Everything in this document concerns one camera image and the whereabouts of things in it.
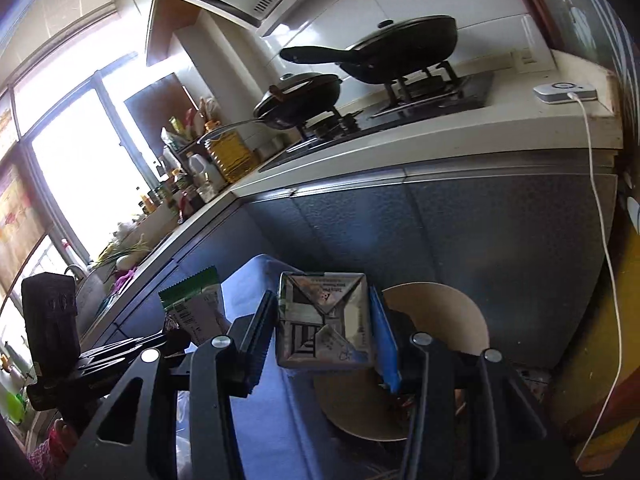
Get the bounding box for black gas stove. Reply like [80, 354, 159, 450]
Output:
[257, 70, 496, 171]

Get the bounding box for printed blue tablecloth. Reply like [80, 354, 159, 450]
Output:
[175, 255, 416, 480]

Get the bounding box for rack of seasoning packets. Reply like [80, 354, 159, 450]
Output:
[160, 97, 221, 161]

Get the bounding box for yellow cooking oil bottle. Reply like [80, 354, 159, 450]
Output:
[205, 120, 256, 183]

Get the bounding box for green silver snack wrapper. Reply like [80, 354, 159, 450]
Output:
[159, 266, 231, 346]

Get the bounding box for white plastic jug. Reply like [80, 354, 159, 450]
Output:
[187, 152, 226, 196]

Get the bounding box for grey white milk carton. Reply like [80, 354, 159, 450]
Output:
[276, 271, 375, 371]

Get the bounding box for green scallions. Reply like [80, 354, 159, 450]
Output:
[92, 240, 151, 266]

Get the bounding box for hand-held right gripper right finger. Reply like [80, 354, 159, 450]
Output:
[369, 285, 576, 480]

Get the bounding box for row of sauce bottles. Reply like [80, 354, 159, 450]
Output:
[135, 180, 201, 221]

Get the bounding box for white phone with cable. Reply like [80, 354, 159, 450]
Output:
[534, 81, 598, 106]

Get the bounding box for black frying pan with lid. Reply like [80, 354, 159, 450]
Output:
[280, 15, 458, 85]

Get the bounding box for etched glass door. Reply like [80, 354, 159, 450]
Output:
[500, 0, 640, 476]

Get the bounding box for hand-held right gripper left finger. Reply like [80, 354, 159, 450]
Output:
[62, 289, 279, 480]

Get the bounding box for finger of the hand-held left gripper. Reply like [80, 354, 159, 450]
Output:
[82, 347, 196, 363]
[82, 330, 193, 350]

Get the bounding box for white cable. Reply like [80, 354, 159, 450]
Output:
[567, 92, 623, 466]

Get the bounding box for green cup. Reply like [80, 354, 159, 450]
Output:
[0, 390, 26, 423]

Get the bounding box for beige bin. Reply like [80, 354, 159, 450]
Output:
[312, 282, 491, 443]

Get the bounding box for grey kitchen cabinet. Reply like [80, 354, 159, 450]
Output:
[80, 52, 626, 376]

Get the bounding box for black wok with lid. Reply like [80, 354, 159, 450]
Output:
[197, 72, 343, 146]

